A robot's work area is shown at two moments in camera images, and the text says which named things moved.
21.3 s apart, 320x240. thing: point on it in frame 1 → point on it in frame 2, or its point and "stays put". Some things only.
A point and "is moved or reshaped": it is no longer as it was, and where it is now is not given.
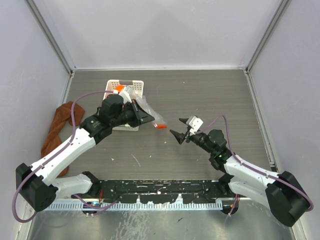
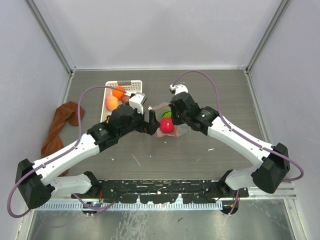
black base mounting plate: x=157 y=191 stays put
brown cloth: x=63 y=114 stays put
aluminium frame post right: x=274 y=21 stays put
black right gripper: x=180 y=137 → x=173 y=108
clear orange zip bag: x=159 y=123 is moved or reshaped
